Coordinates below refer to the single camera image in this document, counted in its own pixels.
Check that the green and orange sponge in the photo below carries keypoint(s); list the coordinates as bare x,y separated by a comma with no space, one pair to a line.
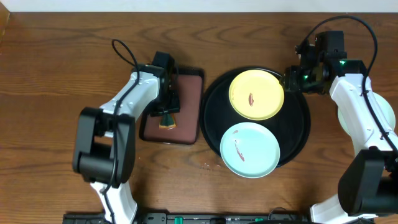
167,121

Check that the black rectangular water tray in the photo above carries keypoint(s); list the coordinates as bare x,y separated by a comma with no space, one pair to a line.
190,89

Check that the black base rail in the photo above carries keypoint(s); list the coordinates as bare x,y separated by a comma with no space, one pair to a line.
163,218

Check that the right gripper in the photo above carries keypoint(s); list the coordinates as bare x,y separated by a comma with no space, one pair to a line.
290,74

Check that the round black tray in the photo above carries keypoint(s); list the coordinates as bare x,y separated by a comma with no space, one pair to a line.
290,126

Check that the yellow plate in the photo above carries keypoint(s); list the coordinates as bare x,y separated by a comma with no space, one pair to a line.
256,94

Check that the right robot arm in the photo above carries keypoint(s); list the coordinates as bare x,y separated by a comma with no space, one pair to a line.
368,188

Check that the light blue plate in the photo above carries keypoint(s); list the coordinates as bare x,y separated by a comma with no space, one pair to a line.
250,150
386,109

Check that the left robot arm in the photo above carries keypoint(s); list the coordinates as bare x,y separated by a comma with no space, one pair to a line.
105,144

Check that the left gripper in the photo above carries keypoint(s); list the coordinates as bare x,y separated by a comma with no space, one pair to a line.
166,111

